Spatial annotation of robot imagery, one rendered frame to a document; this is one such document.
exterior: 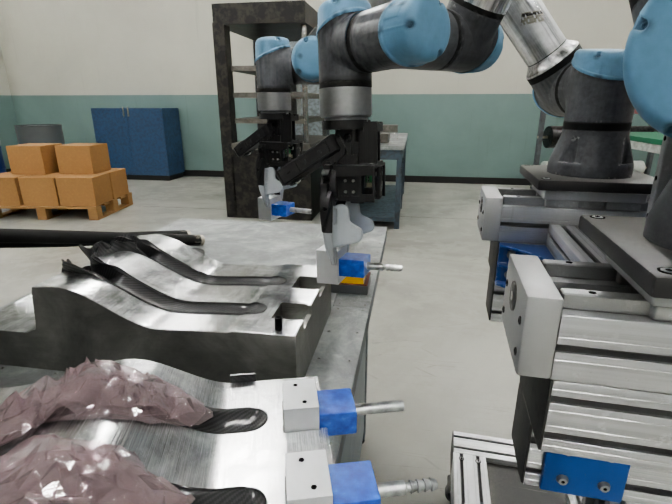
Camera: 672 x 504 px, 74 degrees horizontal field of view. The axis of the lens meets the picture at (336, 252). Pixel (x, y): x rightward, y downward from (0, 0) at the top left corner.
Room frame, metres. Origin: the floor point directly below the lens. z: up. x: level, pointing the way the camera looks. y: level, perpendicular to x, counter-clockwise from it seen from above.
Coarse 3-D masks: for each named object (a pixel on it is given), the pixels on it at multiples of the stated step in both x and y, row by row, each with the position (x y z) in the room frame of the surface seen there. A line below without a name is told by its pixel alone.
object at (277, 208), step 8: (272, 200) 1.05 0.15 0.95; (280, 200) 1.08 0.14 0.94; (264, 208) 1.05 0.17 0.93; (272, 208) 1.04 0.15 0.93; (280, 208) 1.03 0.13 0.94; (288, 208) 1.04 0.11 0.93; (296, 208) 1.04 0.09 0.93; (304, 208) 1.03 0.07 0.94; (264, 216) 1.05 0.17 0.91; (272, 216) 1.05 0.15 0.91; (280, 216) 1.08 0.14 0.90
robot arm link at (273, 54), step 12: (264, 48) 1.03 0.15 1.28; (276, 48) 1.02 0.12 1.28; (288, 48) 1.04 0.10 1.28; (264, 60) 1.03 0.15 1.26; (276, 60) 1.02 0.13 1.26; (288, 60) 1.02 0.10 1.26; (264, 72) 1.03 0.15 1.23; (276, 72) 1.02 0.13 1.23; (288, 72) 1.02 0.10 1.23; (264, 84) 1.03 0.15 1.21; (276, 84) 1.02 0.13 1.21; (288, 84) 1.04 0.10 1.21
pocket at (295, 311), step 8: (280, 304) 0.60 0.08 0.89; (288, 304) 0.61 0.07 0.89; (296, 304) 0.60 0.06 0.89; (304, 304) 0.60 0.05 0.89; (280, 312) 0.60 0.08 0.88; (288, 312) 0.61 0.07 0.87; (296, 312) 0.60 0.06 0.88; (304, 312) 0.60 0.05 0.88; (304, 320) 0.58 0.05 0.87; (304, 328) 0.55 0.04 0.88
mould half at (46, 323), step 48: (48, 288) 0.56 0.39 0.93; (96, 288) 0.58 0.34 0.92; (192, 288) 0.67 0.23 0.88; (240, 288) 0.67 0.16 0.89; (288, 288) 0.66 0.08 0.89; (0, 336) 0.58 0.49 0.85; (48, 336) 0.57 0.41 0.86; (96, 336) 0.55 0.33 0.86; (144, 336) 0.54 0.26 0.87; (192, 336) 0.53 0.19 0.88; (240, 336) 0.52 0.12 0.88; (288, 336) 0.51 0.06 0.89
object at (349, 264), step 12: (324, 252) 0.65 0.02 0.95; (348, 252) 0.69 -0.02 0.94; (324, 264) 0.65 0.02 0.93; (348, 264) 0.64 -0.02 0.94; (360, 264) 0.64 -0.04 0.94; (372, 264) 0.65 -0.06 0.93; (384, 264) 0.65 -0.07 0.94; (324, 276) 0.65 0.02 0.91; (336, 276) 0.65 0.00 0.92; (348, 276) 0.64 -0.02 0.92; (360, 276) 0.64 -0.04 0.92
